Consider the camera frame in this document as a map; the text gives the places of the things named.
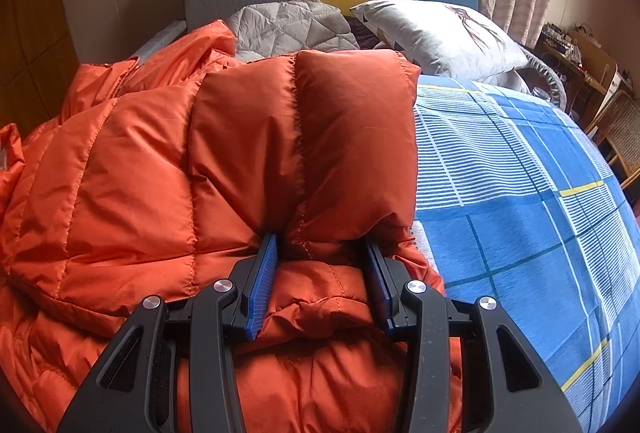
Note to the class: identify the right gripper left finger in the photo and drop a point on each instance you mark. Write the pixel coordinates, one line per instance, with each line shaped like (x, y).
(133, 386)

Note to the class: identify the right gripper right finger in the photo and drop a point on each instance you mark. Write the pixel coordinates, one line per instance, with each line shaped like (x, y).
(505, 387)

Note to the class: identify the orange down puffer jacket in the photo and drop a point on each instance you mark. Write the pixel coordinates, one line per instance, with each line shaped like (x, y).
(159, 177)

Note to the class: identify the blue plaid bed sheet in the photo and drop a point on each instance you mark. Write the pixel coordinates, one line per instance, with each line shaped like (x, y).
(515, 202)

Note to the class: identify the wooden rattan chair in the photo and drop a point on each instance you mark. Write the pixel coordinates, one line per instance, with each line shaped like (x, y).
(616, 133)

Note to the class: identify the wooden desk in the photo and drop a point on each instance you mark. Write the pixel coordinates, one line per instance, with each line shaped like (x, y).
(583, 90)

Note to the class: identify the white printed pillow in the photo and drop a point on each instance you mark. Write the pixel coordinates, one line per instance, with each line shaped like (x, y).
(444, 39)

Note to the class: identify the grey bed side rail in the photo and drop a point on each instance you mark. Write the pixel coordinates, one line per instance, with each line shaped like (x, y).
(174, 31)

